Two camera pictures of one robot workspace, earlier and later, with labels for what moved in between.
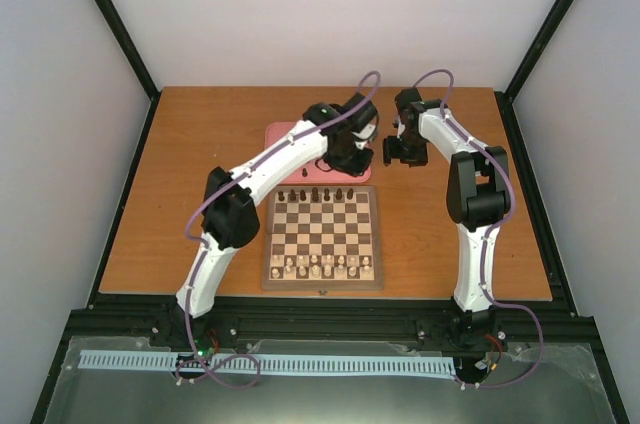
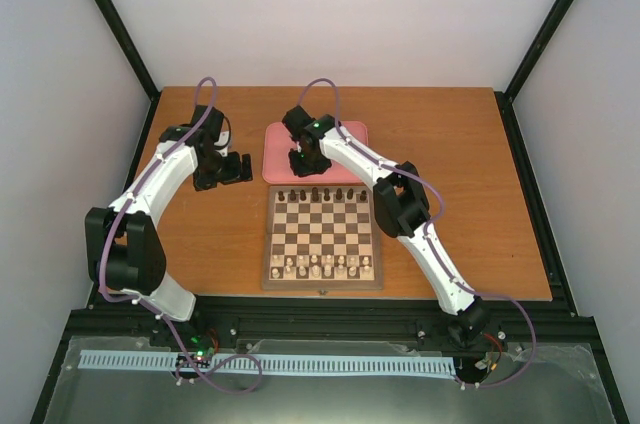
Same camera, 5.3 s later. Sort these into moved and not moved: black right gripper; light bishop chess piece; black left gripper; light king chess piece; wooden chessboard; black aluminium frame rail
Moved: black right gripper; black left gripper
Not moved: light bishop chess piece; light king chess piece; black aluminium frame rail; wooden chessboard
